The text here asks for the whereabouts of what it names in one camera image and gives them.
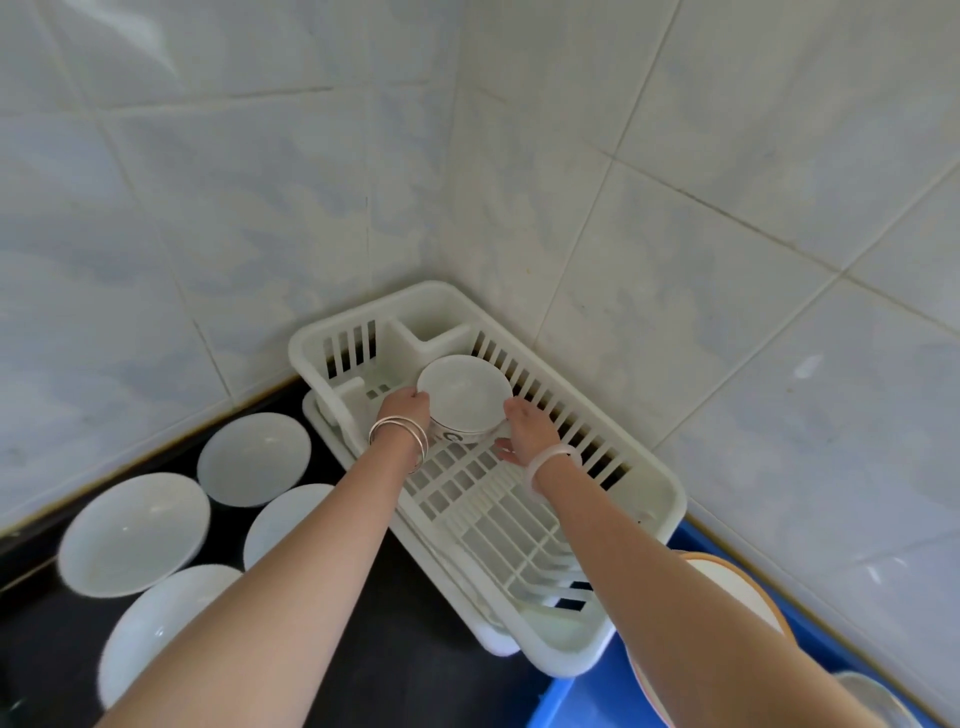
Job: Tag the plain white bowl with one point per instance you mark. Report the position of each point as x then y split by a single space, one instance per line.
253 459
157 630
281 525
133 534

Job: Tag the white plastic dish rack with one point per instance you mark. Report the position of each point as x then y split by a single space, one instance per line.
637 495

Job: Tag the blue plastic tray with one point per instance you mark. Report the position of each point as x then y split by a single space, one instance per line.
585 697

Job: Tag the stainless steel bowl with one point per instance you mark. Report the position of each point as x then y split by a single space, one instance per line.
877 701

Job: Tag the pink rimmed elephant plate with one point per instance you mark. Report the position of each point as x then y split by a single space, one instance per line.
645 690

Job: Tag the person's left forearm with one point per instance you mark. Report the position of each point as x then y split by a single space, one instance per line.
277 600

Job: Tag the person's right forearm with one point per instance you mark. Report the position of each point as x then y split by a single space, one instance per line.
690 622

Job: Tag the person's left hand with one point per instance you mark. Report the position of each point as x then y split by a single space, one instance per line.
405 405

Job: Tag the silver wrist bangles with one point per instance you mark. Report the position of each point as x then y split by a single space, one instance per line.
394 421

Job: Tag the black countertop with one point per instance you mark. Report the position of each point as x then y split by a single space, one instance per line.
405 637

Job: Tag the person's right hand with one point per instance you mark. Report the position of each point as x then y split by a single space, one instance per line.
532 435

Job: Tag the white jade bangle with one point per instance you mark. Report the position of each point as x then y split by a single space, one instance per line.
551 452

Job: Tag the white drip tray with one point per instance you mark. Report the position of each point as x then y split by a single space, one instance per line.
487 637

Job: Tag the large white bowl black print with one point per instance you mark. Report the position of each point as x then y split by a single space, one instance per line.
465 394

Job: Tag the orange rimmed cream bowl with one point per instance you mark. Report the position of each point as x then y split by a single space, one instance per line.
742 592

